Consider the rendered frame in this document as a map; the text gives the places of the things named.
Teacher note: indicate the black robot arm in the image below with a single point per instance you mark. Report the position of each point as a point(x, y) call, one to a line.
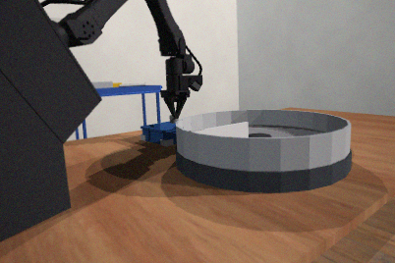
point(84, 27)

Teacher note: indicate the silver metal bushing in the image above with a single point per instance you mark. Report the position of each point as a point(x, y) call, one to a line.
point(173, 120)

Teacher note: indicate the grey round turntable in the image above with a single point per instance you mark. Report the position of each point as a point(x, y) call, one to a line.
point(268, 151)

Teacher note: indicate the blue open box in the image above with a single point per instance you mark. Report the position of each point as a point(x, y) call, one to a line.
point(153, 133)

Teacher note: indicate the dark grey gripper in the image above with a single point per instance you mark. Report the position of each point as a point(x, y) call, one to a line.
point(179, 96)

